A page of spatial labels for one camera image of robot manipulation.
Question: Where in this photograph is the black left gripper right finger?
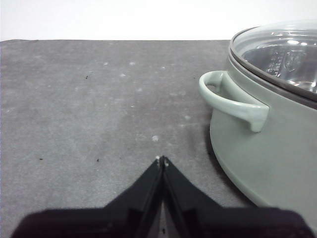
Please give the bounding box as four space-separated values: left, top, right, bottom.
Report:
162 156 316 238

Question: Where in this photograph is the pale green electric steamer pot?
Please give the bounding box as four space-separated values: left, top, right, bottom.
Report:
198 53 317 220

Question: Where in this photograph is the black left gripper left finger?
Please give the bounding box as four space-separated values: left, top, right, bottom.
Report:
11 156 164 238

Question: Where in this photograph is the glass steamer lid green knob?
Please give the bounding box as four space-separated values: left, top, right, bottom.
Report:
228 19 317 110

